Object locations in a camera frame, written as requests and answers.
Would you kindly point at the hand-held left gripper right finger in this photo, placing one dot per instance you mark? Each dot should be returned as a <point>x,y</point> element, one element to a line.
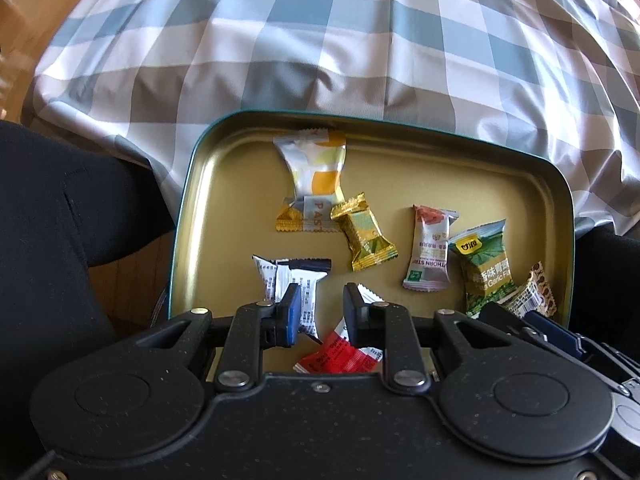
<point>352,317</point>

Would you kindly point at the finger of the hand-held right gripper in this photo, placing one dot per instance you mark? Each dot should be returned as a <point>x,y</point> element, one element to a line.
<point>502,316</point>
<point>555,335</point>

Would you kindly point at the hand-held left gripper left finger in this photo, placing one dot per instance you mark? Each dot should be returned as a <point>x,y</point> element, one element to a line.
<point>294,316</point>

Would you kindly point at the white black snack packet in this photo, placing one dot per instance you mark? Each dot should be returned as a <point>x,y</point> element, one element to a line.
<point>307,305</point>

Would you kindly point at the gold brown patterned packet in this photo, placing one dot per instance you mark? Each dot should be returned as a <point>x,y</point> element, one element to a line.
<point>532,290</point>

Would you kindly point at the red white snack packet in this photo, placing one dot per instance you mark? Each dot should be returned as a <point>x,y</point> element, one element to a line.
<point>335,357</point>

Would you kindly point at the yellow green snack packet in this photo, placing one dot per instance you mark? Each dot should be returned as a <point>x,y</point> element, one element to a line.
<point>487,270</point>

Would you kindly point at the gold candy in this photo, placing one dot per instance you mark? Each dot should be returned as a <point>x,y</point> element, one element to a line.
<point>362,232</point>

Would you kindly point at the white elongated snack packet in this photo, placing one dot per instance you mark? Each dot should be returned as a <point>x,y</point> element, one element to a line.
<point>430,250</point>

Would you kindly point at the green gold metal tin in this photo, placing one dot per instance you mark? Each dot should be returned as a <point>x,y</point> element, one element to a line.
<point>235,200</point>

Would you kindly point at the white orange pastry packet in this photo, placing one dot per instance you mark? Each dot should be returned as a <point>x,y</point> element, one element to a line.
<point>312,175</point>

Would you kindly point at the checkered tablecloth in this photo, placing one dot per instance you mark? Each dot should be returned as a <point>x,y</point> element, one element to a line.
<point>300,60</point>

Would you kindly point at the person's left leg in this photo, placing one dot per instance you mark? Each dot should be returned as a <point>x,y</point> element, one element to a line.
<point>50,235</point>

